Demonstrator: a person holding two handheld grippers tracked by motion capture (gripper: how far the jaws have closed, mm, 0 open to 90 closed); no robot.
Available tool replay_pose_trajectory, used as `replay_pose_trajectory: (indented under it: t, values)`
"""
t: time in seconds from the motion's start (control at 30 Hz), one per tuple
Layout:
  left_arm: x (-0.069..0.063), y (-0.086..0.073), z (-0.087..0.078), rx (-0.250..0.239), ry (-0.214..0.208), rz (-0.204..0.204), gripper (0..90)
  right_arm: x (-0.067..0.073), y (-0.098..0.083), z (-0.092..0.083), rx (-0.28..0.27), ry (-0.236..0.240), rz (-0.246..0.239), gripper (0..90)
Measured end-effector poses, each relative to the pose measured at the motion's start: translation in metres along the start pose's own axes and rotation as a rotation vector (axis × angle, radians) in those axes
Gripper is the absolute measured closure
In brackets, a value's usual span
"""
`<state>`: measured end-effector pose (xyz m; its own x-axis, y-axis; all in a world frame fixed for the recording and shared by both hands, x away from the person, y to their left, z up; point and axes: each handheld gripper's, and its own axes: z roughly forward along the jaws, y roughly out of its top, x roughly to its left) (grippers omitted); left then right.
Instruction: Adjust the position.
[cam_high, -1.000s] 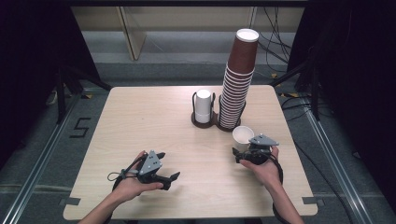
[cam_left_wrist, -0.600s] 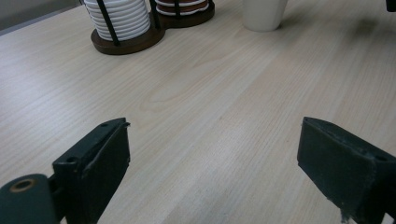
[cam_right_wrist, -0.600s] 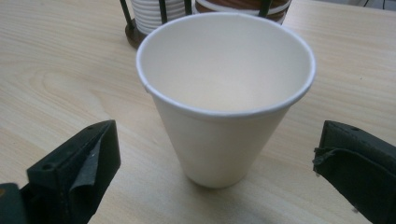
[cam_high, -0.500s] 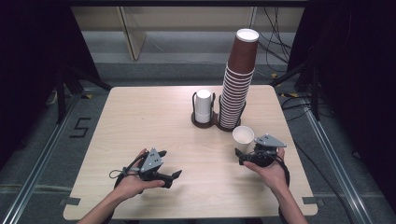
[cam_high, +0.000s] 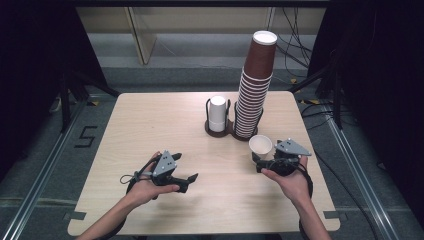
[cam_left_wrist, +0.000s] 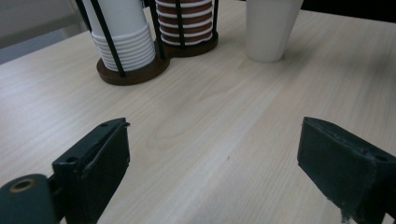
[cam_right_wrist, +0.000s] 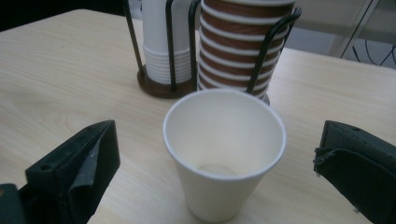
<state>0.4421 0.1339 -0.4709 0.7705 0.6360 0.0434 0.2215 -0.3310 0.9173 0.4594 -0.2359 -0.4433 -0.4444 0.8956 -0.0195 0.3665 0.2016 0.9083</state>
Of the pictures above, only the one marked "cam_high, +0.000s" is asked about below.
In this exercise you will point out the white paper cup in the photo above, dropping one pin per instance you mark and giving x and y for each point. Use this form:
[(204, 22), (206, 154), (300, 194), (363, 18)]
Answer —
[(260, 145), (217, 111)]

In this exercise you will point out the person's right hand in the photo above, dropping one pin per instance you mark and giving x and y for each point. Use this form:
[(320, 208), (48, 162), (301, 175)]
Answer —
[(295, 186)]

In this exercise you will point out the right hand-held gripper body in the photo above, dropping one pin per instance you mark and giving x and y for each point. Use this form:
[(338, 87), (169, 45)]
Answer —
[(290, 148)]

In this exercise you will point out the person's left hand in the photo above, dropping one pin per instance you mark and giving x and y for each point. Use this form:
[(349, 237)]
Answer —
[(146, 191)]

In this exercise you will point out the light wooden panel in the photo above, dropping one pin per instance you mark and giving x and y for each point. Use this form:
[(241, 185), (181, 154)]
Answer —
[(143, 36)]

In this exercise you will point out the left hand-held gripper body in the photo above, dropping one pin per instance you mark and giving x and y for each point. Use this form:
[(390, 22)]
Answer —
[(165, 166)]

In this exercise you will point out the black tripod stand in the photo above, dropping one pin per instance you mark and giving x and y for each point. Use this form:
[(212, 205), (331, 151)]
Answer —
[(336, 100), (66, 100)]

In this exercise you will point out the stack of brown paper cups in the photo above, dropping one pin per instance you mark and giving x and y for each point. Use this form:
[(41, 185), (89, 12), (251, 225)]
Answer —
[(255, 96)]

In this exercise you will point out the black tape strip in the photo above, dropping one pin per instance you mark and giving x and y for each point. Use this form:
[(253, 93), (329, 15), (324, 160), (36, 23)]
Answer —
[(75, 215), (333, 215)]

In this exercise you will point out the black curtain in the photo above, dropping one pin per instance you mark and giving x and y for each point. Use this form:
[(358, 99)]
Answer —
[(383, 83), (33, 66)]

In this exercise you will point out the aluminium floor rail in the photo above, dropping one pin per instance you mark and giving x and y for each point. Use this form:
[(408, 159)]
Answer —
[(43, 176), (363, 180)]

